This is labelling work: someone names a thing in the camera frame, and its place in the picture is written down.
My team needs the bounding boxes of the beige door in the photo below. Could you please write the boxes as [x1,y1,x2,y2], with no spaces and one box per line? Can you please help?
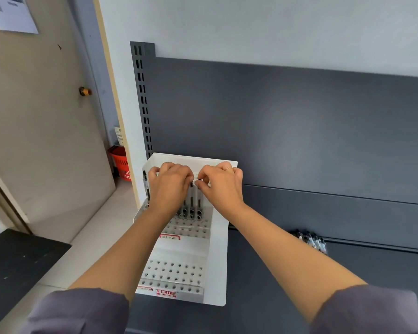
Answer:
[0,0,116,244]

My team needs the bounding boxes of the person's left forearm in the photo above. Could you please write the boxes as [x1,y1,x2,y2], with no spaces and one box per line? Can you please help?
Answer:
[69,208,171,302]

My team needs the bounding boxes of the dark grey shelf unit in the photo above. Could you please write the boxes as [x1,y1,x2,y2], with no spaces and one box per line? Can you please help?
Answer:
[125,41,418,334]

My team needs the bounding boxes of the grey left sleeve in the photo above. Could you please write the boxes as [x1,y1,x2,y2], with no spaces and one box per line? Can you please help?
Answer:
[19,288,130,334]

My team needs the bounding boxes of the grey sleeve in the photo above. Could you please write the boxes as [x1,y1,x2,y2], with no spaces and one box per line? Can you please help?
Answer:
[310,284,418,334]
[19,288,130,334]

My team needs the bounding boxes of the person's left hand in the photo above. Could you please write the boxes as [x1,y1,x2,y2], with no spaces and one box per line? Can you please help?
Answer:
[148,162,195,219]

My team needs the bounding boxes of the white tiered pen holder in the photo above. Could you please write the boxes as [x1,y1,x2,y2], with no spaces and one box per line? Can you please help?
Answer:
[133,153,238,307]

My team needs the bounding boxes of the grey right sleeve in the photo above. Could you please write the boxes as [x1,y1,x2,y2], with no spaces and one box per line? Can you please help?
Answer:
[310,284,418,334]

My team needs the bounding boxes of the row of clear-barrel pens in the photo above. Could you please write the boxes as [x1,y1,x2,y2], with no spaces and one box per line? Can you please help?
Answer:
[292,230,328,255]

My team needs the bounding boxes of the red plastic basket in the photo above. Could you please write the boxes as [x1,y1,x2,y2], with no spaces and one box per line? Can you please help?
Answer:
[107,145,132,182]

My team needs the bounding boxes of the clear-barrel pen group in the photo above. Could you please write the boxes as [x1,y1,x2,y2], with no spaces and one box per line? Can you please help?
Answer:
[142,170,203,220]

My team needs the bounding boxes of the person's right forearm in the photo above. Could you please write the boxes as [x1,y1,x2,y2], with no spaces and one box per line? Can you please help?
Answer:
[229,203,368,324]

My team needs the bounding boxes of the brown door frame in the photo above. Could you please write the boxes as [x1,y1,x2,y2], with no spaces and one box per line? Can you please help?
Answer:
[0,158,32,235]

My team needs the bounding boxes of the person's right hand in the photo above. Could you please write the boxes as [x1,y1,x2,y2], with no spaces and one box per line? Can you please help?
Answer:
[195,161,246,214]

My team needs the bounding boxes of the white paper notice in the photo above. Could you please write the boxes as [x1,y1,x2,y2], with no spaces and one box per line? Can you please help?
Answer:
[0,0,39,34]

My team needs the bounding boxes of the white slotted shelf upright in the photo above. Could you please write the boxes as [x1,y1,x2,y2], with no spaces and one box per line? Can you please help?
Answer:
[130,41,157,161]

